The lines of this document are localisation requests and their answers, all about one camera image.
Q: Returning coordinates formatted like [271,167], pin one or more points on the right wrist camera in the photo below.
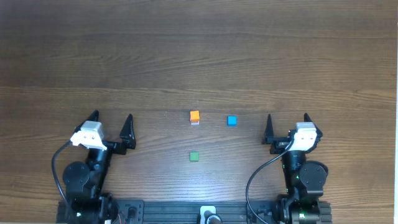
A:
[304,137]

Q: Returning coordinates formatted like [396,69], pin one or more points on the orange cube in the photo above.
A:
[195,116]

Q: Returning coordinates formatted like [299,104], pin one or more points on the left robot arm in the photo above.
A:
[84,180]

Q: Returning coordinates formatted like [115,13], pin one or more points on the white cube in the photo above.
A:
[195,123]

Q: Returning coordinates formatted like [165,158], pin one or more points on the mounting rail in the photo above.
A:
[180,212]

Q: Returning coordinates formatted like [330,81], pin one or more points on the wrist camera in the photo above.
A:
[304,137]
[88,135]

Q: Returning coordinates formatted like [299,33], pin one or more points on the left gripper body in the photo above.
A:
[116,147]

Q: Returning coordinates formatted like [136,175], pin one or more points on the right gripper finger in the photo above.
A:
[269,133]
[308,118]

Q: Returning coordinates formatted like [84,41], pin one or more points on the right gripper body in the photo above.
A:
[279,144]

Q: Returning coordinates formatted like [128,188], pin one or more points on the green cube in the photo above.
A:
[194,156]

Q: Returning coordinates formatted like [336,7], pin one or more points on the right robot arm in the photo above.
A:
[306,179]

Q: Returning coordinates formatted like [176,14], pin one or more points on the blue cube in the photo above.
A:
[232,120]

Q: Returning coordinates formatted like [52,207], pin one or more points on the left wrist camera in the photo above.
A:
[88,135]

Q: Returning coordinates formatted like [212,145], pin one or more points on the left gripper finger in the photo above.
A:
[129,133]
[92,116]

